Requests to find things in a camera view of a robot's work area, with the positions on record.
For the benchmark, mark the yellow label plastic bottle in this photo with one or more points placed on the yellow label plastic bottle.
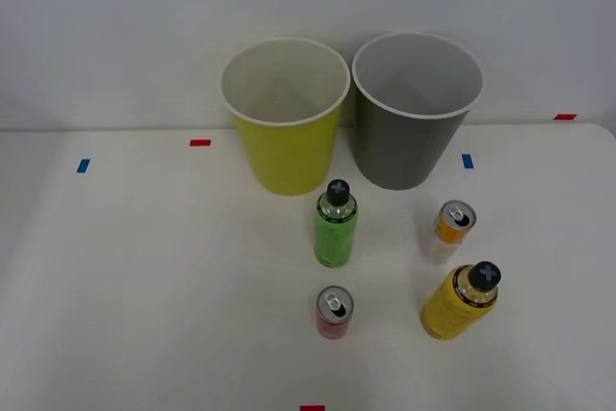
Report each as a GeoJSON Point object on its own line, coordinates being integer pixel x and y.
{"type": "Point", "coordinates": [447, 310]}

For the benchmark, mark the yellow-green plastic waste bin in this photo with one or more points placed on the yellow-green plastic waste bin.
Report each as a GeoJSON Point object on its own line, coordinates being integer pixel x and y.
{"type": "Point", "coordinates": [289, 156]}

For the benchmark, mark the green label plastic bottle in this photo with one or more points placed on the green label plastic bottle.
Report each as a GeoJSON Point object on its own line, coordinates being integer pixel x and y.
{"type": "Point", "coordinates": [334, 238]}

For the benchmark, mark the grey plastic waste bin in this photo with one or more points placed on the grey plastic waste bin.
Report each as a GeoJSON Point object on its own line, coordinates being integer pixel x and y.
{"type": "Point", "coordinates": [399, 151]}

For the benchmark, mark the red drink can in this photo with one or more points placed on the red drink can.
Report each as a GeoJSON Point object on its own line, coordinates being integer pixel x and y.
{"type": "Point", "coordinates": [332, 326]}

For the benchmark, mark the orange and white drink can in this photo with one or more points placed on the orange and white drink can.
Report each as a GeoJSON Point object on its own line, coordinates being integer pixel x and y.
{"type": "Point", "coordinates": [450, 234]}

